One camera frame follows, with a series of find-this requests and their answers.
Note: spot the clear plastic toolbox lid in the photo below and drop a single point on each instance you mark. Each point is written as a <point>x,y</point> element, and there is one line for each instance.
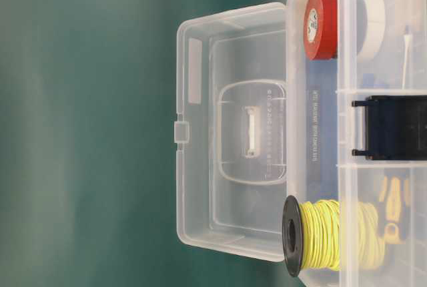
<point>230,131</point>

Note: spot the clear plastic toolbox base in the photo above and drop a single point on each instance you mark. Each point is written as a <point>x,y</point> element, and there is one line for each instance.
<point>324,128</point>

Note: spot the red electrical tape roll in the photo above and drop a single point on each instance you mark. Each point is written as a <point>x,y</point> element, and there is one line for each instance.
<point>321,29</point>

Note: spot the white tape roll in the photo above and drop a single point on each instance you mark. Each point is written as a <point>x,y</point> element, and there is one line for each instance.
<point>371,24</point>

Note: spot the yellow wire spool black flange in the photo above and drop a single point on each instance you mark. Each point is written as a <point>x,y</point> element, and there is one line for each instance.
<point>311,236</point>

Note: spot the black toolbox latch handle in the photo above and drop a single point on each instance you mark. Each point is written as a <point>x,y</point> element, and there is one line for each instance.
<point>395,127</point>

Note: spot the yellow black handled nipper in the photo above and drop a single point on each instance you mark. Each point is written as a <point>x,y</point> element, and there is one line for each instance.
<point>394,207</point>

